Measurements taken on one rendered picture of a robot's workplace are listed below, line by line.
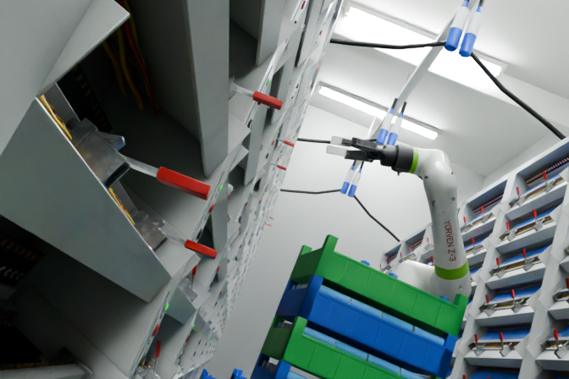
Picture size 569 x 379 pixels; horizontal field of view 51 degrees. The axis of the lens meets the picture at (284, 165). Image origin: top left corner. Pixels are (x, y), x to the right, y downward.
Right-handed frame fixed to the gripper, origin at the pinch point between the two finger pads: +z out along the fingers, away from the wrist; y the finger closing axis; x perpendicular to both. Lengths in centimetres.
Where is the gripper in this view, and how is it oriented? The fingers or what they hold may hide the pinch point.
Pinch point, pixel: (335, 145)
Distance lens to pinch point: 206.7
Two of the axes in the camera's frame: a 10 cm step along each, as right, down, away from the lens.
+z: -9.8, -1.9, -0.4
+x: 1.7, -9.4, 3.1
